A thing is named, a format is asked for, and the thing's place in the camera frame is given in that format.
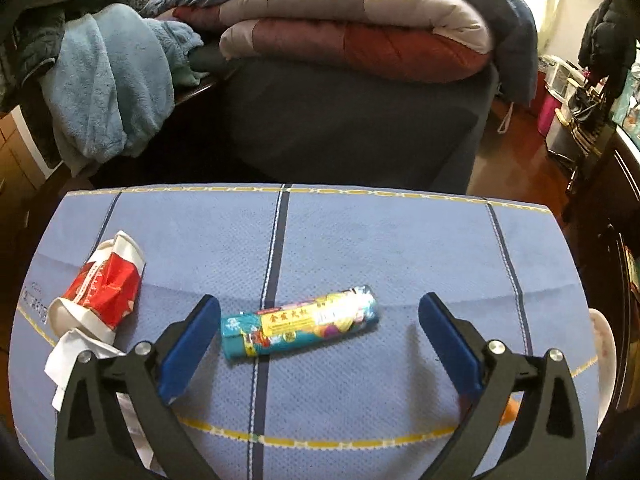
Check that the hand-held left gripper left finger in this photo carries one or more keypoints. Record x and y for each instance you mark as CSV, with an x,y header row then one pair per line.
x,y
192,345

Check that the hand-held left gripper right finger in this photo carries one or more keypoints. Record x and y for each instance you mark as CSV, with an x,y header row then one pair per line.
x,y
450,345

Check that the small orange toy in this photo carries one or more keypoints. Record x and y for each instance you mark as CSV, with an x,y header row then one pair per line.
x,y
511,410

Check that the teal printed roll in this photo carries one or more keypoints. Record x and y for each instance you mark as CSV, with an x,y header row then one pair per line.
x,y
300,322

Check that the crushed red white paper cup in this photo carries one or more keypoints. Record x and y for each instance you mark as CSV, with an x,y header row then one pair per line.
x,y
100,285

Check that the white tissue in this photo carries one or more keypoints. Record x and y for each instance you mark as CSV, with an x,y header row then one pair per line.
x,y
65,355

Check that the white plate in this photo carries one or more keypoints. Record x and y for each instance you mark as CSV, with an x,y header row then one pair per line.
x,y
602,350

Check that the blue striped tablecloth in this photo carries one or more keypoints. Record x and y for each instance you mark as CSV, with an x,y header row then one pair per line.
x,y
350,240

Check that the pink plastic bin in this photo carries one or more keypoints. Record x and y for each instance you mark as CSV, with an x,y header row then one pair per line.
x,y
547,115

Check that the orange wooden wardrobe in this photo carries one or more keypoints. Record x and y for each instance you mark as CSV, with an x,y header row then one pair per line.
x,y
15,160

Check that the light blue fleece robe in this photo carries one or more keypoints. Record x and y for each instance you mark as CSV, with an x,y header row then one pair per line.
x,y
110,85

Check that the clear plastic storage box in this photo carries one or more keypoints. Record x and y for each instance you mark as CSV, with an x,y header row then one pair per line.
x,y
560,72

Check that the folded red grey quilt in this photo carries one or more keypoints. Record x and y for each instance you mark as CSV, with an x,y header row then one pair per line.
x,y
515,35

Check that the folded pink grey quilt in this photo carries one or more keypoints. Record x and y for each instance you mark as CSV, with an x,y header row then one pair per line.
x,y
350,25

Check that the dark padded jacket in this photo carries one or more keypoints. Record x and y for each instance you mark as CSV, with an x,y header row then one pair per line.
x,y
35,45

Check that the black hanging coat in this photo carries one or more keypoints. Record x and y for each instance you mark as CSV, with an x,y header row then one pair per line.
x,y
605,40

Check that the sheer cream curtain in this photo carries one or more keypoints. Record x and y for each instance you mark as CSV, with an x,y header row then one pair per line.
x,y
550,10

